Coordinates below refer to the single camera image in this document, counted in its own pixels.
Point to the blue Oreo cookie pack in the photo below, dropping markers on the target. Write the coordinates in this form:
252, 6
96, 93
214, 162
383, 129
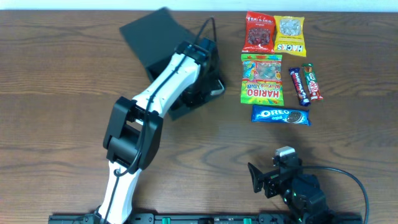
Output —
267, 114

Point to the red green KitKat bar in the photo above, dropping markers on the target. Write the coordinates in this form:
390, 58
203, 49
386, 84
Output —
312, 82

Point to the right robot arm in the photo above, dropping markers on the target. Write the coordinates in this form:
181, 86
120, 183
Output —
300, 192

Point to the purple Dairy Milk bar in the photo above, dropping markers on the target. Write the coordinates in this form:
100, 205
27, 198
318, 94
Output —
298, 84

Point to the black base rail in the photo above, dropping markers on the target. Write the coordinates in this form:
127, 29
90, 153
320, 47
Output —
149, 218

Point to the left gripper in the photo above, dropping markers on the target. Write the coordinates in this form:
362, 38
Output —
212, 86

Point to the black gift box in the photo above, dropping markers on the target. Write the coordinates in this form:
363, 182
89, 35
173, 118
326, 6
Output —
154, 39

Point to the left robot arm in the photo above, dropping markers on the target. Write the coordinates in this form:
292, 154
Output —
132, 140

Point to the red candy bag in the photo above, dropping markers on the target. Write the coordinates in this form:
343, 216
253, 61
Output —
259, 33

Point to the green Haribo gummy bag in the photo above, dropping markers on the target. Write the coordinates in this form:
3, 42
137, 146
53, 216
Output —
262, 80

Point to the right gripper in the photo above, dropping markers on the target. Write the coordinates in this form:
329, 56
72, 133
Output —
269, 182

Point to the yellow Hacks candy bag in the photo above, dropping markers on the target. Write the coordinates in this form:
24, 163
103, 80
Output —
289, 37

